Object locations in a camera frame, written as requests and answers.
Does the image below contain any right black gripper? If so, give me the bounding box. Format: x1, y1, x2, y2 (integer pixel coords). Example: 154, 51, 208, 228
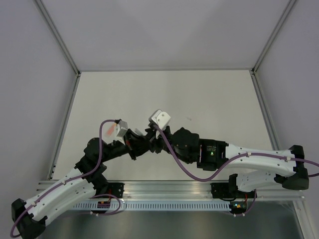
139, 125, 192, 165

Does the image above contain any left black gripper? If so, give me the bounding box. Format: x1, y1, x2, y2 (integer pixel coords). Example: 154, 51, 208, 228
100, 128, 149, 163

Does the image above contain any clear pen cap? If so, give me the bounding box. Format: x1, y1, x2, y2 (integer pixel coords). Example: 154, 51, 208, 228
134, 128, 143, 135

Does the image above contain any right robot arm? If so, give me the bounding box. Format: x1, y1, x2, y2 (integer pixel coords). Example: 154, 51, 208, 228
151, 125, 310, 198

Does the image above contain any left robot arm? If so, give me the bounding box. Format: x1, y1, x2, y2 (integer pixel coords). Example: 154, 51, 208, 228
10, 129, 155, 239

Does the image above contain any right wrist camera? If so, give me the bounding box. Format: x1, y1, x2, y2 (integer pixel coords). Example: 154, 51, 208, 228
149, 109, 171, 130

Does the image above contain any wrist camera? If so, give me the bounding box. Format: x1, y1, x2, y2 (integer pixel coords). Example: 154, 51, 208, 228
149, 109, 171, 130
114, 120, 128, 144

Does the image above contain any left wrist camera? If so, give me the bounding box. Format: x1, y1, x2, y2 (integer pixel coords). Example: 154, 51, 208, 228
114, 120, 128, 144

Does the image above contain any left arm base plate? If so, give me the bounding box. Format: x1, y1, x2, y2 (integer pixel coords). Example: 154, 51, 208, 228
106, 182, 125, 199

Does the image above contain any aluminium mounting rail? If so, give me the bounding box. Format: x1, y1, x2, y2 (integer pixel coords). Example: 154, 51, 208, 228
37, 180, 306, 201

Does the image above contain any white slotted cable duct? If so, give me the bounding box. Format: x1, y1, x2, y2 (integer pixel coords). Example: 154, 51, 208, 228
71, 200, 231, 212

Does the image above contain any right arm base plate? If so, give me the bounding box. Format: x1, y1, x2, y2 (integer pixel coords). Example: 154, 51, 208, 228
210, 183, 255, 200

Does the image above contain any left aluminium frame post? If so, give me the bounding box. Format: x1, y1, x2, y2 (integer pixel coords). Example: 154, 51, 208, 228
33, 0, 81, 180

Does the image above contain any aluminium frame post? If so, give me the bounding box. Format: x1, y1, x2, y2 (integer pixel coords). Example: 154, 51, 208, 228
249, 0, 298, 150
33, 0, 81, 180

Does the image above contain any right aluminium frame post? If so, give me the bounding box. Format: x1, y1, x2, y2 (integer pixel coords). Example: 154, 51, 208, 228
249, 0, 298, 150

